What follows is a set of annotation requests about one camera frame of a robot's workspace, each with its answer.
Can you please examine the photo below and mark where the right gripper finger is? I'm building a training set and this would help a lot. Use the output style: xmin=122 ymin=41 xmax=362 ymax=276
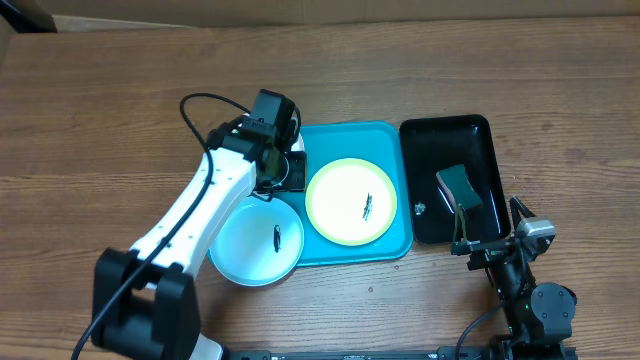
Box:
xmin=452 ymin=204 xmax=469 ymax=245
xmin=509 ymin=196 xmax=535 ymax=220

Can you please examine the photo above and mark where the green scouring sponge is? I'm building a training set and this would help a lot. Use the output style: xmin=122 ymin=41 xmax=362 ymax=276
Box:
xmin=436 ymin=164 xmax=482 ymax=212

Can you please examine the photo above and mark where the yellow-green rimmed plate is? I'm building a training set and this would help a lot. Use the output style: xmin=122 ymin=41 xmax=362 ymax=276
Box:
xmin=305 ymin=158 xmax=398 ymax=246

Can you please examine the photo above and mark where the white round plate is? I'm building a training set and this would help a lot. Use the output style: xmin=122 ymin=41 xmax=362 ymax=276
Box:
xmin=231 ymin=113 xmax=305 ymax=201

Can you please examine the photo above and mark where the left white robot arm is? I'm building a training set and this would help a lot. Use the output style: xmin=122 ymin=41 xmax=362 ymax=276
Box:
xmin=79 ymin=114 xmax=306 ymax=359

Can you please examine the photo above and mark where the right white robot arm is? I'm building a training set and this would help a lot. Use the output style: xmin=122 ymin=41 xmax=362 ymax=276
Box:
xmin=451 ymin=196 xmax=577 ymax=359

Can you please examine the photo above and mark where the teal plastic serving tray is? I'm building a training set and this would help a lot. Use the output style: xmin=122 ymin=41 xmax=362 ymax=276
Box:
xmin=276 ymin=121 xmax=413 ymax=267

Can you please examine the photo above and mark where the black rectangular water tray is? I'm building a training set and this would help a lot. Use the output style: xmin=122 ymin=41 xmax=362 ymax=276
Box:
xmin=399 ymin=114 xmax=511 ymax=244

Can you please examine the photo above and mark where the light blue round plate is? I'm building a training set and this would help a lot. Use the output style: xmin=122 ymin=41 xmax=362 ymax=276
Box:
xmin=208 ymin=197 xmax=304 ymax=287

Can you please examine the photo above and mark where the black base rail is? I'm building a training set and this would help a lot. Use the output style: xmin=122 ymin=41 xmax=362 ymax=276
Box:
xmin=219 ymin=342 xmax=581 ymax=360

